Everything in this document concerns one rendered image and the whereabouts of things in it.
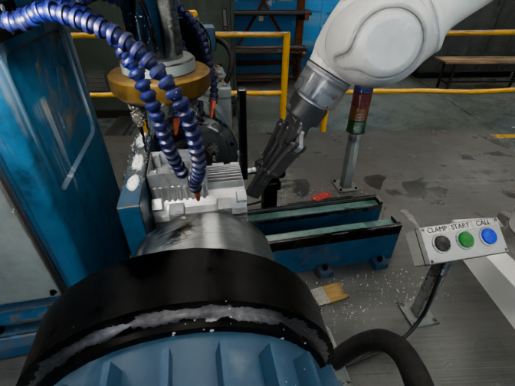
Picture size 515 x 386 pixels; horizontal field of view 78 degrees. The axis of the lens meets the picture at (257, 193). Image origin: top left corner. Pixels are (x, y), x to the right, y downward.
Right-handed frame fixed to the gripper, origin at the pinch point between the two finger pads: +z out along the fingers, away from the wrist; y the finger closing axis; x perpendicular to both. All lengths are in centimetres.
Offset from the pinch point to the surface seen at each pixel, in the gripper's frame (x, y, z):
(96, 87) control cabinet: -67, -330, 123
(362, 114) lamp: 35, -33, -20
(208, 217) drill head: -13.1, 16.8, 0.6
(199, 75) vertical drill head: -20.5, -0.9, -14.8
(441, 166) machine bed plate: 90, -42, -17
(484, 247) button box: 36.4, 22.4, -15.1
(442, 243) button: 27.8, 21.3, -12.3
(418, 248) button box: 26.1, 19.9, -8.8
